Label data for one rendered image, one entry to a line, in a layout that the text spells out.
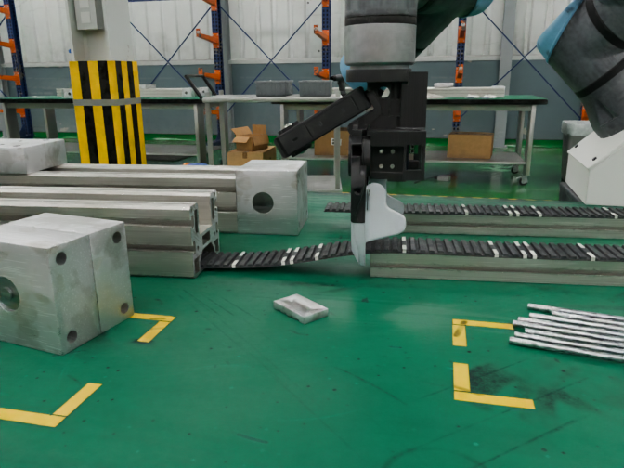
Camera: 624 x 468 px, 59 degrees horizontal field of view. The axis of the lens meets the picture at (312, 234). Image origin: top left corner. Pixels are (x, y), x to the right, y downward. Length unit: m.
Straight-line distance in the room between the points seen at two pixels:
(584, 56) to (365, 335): 0.76
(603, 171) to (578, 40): 0.23
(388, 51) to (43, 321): 0.41
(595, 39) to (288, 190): 0.61
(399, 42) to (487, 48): 7.72
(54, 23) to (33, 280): 9.84
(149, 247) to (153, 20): 8.76
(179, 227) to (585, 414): 0.43
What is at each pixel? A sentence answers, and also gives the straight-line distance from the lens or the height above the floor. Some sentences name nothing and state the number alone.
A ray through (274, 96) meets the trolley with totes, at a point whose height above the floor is 0.87.
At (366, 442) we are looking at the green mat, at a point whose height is 0.78.
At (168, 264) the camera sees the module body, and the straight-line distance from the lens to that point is 0.66.
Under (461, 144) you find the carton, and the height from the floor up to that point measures 0.35.
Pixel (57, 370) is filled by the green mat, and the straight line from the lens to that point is 0.50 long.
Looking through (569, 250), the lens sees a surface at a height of 0.81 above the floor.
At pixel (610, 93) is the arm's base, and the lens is 1.15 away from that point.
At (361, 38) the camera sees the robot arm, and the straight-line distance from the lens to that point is 0.59.
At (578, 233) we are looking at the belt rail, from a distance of 0.87.
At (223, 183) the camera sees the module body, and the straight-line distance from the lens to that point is 0.81.
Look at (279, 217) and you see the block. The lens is 0.81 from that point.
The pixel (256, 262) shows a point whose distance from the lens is 0.67.
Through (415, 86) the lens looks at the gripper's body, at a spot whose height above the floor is 0.99.
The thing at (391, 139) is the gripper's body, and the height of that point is 0.94.
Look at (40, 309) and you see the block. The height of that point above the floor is 0.82.
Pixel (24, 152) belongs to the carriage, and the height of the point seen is 0.90.
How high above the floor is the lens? 1.01
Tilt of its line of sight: 16 degrees down
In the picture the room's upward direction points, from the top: 1 degrees counter-clockwise
